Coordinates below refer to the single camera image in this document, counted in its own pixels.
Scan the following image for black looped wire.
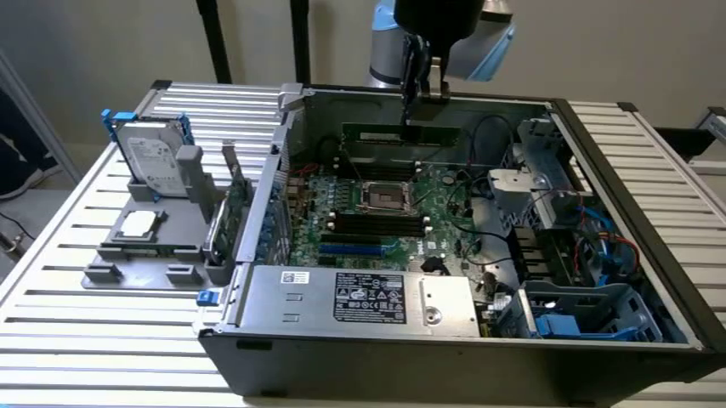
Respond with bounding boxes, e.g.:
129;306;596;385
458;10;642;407
468;113;518;173

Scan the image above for grey metal disk bay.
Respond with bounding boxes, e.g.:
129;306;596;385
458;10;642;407
510;117;596;233

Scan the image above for black RAM slot bank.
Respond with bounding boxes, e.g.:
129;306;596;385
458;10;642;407
326;210;430;238
338;155;421;180

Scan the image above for CPU socket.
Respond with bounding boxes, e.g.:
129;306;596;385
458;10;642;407
360;179;417;214

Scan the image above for green motherboard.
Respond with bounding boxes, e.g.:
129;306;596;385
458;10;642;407
286;163;512;294

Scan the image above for blue plastic disk bay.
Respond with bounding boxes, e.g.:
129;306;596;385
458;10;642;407
517;279;666;342

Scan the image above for blue and black expansion slots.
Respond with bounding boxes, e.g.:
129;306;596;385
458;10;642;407
315;242;390;268

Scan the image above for red wire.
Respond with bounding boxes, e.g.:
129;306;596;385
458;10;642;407
570;235;644;275

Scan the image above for green RAM stick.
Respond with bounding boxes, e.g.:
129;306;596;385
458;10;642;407
341;122;462;149

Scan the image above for black box beside table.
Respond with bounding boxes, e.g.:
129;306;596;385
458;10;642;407
652;126;717;157

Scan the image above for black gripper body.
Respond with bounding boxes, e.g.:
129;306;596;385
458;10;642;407
394;0;485;59

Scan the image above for silver power supply unit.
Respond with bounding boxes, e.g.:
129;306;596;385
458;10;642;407
237;264;485;340

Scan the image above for blue disk bracket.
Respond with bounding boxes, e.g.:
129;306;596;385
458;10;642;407
101;109;198;148

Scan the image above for green graphics card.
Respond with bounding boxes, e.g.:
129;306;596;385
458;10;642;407
205;143;254;267

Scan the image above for blue data wire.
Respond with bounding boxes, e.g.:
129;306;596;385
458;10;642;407
572;202;621;292

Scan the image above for grey plastic air shroud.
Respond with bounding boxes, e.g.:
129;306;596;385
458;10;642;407
486;168;550;201

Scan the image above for silver hard disk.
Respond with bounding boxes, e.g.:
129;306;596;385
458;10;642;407
118;122;193;199

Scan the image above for grey parts rack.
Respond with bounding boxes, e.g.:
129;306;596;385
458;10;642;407
81;146;253;292

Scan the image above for open black PC case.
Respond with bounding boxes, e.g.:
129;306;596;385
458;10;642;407
193;82;726;388

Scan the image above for silver CPU chip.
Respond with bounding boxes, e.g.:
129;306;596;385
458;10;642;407
121;210;159;235

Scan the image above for black stand pole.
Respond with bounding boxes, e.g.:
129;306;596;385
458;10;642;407
289;0;314;85
195;0;235;85

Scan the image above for dark blue bag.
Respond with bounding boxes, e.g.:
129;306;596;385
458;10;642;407
0;84;58;201

